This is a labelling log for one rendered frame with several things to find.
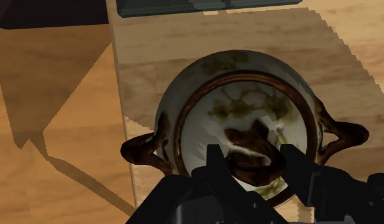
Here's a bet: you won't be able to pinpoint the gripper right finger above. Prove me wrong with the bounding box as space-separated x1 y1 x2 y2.
280 143 384 224

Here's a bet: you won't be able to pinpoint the white lidded pot brown handles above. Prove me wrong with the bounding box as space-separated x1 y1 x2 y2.
120 49 370 208

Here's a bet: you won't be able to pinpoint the dark furniture block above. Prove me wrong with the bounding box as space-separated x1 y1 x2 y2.
0 0 110 31

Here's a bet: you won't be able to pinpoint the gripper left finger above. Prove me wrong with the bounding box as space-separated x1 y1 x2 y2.
125 143 288 224

